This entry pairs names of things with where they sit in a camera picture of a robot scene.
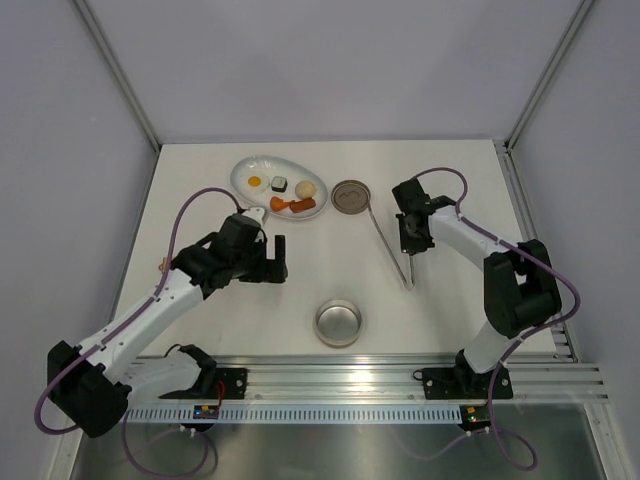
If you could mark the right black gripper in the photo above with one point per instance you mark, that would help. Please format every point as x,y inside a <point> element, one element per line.
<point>408,246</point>

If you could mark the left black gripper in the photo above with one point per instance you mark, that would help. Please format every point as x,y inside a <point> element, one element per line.
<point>269,270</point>

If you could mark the round metal lunch box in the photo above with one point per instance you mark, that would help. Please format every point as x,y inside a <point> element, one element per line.
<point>338,323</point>

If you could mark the beige bun toy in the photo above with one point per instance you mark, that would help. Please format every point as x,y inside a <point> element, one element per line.
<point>305,189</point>

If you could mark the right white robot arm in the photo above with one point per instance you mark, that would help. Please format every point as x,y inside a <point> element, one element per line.
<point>519,292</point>

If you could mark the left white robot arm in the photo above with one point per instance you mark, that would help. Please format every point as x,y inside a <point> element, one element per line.
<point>96,382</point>

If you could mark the orange sausage toy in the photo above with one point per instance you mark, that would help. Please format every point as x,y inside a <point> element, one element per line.
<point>302,205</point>

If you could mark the orange carrot piece toy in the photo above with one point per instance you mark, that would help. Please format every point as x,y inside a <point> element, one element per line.
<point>277,204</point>

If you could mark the sushi roll toy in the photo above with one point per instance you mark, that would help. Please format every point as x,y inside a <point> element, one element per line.
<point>279,184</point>

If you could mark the fried egg toy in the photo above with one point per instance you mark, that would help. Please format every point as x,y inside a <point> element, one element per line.
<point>254,184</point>

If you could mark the white oval plate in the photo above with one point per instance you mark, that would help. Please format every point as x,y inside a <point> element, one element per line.
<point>275,166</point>

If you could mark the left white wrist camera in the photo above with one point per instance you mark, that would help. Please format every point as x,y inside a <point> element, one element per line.
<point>256,213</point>

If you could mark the right side aluminium rail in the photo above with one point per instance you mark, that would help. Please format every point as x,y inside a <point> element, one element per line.
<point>535,247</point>

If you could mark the aluminium rail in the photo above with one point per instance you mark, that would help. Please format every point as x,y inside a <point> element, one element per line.
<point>391,379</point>
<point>535,247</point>

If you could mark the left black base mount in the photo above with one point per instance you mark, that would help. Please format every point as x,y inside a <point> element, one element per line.
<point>231,383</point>

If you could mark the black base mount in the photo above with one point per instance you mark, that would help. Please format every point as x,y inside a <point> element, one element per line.
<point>451,383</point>
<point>231,383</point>

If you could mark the white slotted cable duct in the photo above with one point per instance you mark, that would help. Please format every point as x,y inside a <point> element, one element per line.
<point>297,414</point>

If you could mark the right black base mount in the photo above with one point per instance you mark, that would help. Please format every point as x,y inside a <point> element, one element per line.
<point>451,383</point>

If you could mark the aluminium front rail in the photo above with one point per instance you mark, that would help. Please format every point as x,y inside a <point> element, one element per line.
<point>391,379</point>

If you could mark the right aluminium frame post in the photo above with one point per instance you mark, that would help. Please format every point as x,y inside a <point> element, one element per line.
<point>550,70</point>

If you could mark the aluminium frame post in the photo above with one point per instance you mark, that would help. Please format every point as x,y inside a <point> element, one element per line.
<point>106,52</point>
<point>550,70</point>

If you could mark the left aluminium frame post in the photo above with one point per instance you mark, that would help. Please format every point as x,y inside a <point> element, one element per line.
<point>106,52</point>

